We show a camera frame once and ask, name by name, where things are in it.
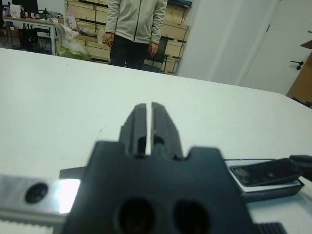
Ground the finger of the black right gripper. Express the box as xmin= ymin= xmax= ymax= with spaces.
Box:
xmin=289 ymin=155 xmax=312 ymax=182

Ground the person left forearm beige sleeve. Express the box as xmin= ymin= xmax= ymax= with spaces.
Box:
xmin=149 ymin=12 xmax=168 ymax=45

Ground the person right hand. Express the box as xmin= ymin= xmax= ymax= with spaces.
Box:
xmin=104 ymin=33 xmax=115 ymax=48

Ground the black computer monitor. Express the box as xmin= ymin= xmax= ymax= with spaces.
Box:
xmin=11 ymin=0 xmax=39 ymax=14

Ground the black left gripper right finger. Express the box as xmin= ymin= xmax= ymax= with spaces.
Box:
xmin=151 ymin=101 xmax=183 ymax=160

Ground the wooden crate stack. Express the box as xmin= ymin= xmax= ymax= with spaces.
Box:
xmin=63 ymin=0 xmax=191 ymax=75

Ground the black computer tower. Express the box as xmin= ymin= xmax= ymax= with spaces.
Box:
xmin=18 ymin=29 xmax=39 ymax=51

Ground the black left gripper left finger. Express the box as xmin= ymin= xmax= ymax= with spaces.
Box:
xmin=118 ymin=103 xmax=148 ymax=156

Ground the black box base white insert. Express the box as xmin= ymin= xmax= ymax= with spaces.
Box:
xmin=224 ymin=158 xmax=305 ymax=202

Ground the white door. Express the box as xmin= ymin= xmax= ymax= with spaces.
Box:
xmin=240 ymin=0 xmax=312 ymax=96

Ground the black slim camera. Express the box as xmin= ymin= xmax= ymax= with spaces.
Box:
xmin=230 ymin=157 xmax=304 ymax=187

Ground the person left hand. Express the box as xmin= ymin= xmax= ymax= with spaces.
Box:
xmin=148 ymin=42 xmax=159 ymax=57

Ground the person right forearm beige sleeve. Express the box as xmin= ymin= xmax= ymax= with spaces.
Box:
xmin=105 ymin=7 xmax=117 ymax=35

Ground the white plastic bag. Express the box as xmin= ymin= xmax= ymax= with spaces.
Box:
xmin=56 ymin=23 xmax=81 ymax=47

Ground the wood top desk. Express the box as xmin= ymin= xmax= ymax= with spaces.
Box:
xmin=2 ymin=16 xmax=58 ymax=57

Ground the person in beige jacket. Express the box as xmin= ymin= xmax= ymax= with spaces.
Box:
xmin=104 ymin=0 xmax=169 ymax=71

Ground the flat board panel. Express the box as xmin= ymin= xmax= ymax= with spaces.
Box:
xmin=287 ymin=36 xmax=312 ymax=108

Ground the pink printed package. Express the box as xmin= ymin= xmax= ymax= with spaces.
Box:
xmin=67 ymin=6 xmax=78 ymax=30

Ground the yellow plastic bag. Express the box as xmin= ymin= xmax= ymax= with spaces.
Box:
xmin=57 ymin=45 xmax=92 ymax=62

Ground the white box on desk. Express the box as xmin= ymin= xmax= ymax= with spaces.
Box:
xmin=9 ymin=4 xmax=21 ymax=18

